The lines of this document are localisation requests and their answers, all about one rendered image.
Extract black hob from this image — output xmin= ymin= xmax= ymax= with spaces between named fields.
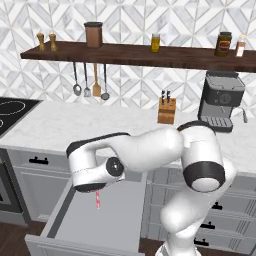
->
xmin=0 ymin=96 xmax=43 ymax=138

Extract brown canister with dark lid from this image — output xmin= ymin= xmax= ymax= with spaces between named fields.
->
xmin=83 ymin=21 xmax=104 ymax=49

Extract small white and red shaker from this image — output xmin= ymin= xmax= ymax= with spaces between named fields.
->
xmin=234 ymin=33 xmax=249 ymax=59

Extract hanging metal spatula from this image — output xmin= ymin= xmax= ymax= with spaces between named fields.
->
xmin=82 ymin=62 xmax=92 ymax=99

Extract hanging metal spoon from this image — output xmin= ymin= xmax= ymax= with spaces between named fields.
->
xmin=72 ymin=62 xmax=83 ymax=97

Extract open grey drawer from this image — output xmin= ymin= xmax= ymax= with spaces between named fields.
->
xmin=24 ymin=170 xmax=148 ymax=256

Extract oven with dark door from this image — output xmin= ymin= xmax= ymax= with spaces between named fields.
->
xmin=0 ymin=148 xmax=32 ymax=225

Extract wooden pepper mill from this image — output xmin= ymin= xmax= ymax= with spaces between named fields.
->
xmin=48 ymin=31 xmax=59 ymax=53
xmin=36 ymin=31 xmax=47 ymax=52

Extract grey cupboard door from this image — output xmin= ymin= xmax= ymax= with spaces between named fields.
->
xmin=12 ymin=165 xmax=73 ymax=223

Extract dark jar with orange label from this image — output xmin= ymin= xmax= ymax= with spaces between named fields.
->
xmin=213 ymin=31 xmax=233 ymax=58

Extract hanging wooden spatula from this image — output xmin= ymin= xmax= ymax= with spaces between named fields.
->
xmin=91 ymin=62 xmax=102 ymax=98

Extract grey espresso machine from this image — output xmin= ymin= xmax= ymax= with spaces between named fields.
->
xmin=196 ymin=70 xmax=250 ymax=134

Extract grey drawer front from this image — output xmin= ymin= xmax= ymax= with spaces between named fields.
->
xmin=142 ymin=229 xmax=256 ymax=256
xmin=147 ymin=167 xmax=256 ymax=200
xmin=143 ymin=213 xmax=256 ymax=242
xmin=145 ymin=191 xmax=256 ymax=224
xmin=6 ymin=148 xmax=72 ymax=172

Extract yellow jar with dark lid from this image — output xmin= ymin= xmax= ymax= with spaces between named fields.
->
xmin=150 ymin=32 xmax=162 ymax=54

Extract dark wooden wall shelf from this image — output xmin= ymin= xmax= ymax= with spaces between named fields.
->
xmin=19 ymin=40 xmax=256 ymax=74

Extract wooden knife block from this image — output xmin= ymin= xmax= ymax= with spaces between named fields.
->
xmin=156 ymin=97 xmax=178 ymax=126

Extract pink striped straw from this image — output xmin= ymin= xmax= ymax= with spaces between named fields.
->
xmin=95 ymin=190 xmax=102 ymax=210

